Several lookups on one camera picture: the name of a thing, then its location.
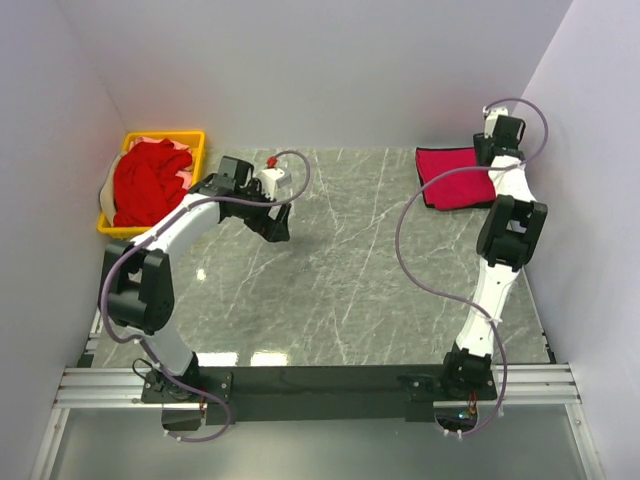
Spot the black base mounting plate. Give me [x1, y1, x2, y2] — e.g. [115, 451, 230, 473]
[141, 365, 499, 425]

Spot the yellow plastic basket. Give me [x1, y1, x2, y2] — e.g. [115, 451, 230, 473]
[97, 130, 206, 239]

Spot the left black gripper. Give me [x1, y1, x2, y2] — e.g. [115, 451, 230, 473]
[235, 180, 291, 242]

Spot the beige cloth in basket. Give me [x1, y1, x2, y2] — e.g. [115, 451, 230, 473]
[99, 151, 126, 225]

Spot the crimson red t shirt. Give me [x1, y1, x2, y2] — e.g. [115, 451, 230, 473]
[415, 147, 496, 211]

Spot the dark red t shirt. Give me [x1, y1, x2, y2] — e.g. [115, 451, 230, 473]
[113, 139, 193, 227]

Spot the aluminium frame rail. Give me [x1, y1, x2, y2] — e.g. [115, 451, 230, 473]
[53, 364, 581, 409]

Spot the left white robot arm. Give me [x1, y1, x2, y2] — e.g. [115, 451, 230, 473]
[98, 156, 292, 402]

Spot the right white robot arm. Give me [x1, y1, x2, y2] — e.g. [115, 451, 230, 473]
[438, 107, 548, 400]

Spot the folded black t shirt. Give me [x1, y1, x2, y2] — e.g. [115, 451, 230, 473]
[413, 145, 496, 212]

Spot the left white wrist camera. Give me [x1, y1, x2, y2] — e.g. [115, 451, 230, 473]
[255, 167, 292, 201]

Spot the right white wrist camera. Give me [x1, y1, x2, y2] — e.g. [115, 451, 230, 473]
[483, 106, 503, 138]

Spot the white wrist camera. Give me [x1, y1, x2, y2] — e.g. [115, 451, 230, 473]
[255, 167, 292, 201]
[483, 106, 503, 138]

